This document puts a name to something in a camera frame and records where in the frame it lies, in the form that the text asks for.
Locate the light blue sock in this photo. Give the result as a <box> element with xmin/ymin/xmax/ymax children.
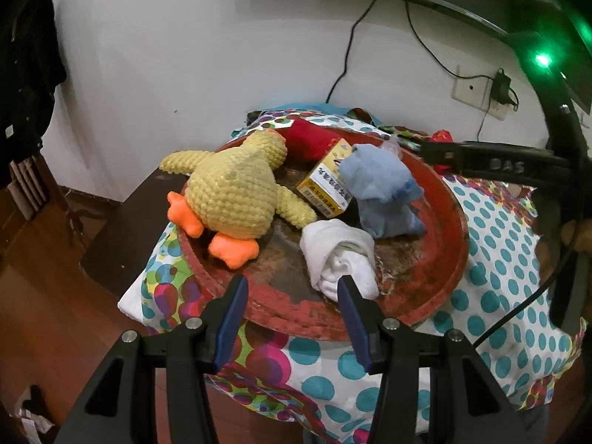
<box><xmin>358</xmin><ymin>179</ymin><xmax>426</xmax><ymax>239</ymax></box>
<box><xmin>339</xmin><ymin>144</ymin><xmax>423</xmax><ymax>205</ymax></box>

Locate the white sock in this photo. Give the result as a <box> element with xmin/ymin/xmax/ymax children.
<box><xmin>299</xmin><ymin>219</ymin><xmax>379</xmax><ymax>303</ymax></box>

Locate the yellow medicine box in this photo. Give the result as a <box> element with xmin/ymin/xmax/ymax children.
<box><xmin>297</xmin><ymin>138</ymin><xmax>352</xmax><ymax>219</ymax></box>

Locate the red sock with gold print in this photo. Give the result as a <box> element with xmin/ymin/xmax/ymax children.
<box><xmin>284</xmin><ymin>118</ymin><xmax>340</xmax><ymax>167</ymax></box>

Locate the yellow knitted duck toy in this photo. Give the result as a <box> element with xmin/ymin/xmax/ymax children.
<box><xmin>159</xmin><ymin>129</ymin><xmax>317</xmax><ymax>270</ymax></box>

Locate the clear plastic bag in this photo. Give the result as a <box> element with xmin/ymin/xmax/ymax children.
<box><xmin>380</xmin><ymin>134</ymin><xmax>402</xmax><ymax>159</ymax></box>

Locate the person's right hand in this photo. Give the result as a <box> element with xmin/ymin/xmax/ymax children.
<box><xmin>533</xmin><ymin>216</ymin><xmax>592</xmax><ymax>282</ymax></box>

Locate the polka dot table cloth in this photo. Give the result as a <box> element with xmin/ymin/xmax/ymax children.
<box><xmin>117</xmin><ymin>105</ymin><xmax>586</xmax><ymax>444</ymax></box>

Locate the red round tray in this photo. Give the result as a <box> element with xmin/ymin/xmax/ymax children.
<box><xmin>178</xmin><ymin>128</ymin><xmax>471</xmax><ymax>342</ymax></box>

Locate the black hanging garment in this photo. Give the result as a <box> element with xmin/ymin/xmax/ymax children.
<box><xmin>1</xmin><ymin>0</ymin><xmax>66</xmax><ymax>162</ymax></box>

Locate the black adapter cable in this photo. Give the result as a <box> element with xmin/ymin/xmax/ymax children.
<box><xmin>475</xmin><ymin>101</ymin><xmax>496</xmax><ymax>142</ymax></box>

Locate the white wall socket plate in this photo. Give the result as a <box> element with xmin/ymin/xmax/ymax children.
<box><xmin>451</xmin><ymin>75</ymin><xmax>511</xmax><ymax>121</ymax></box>

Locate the thin black television cable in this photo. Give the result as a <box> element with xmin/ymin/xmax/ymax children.
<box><xmin>325</xmin><ymin>0</ymin><xmax>380</xmax><ymax>104</ymax></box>

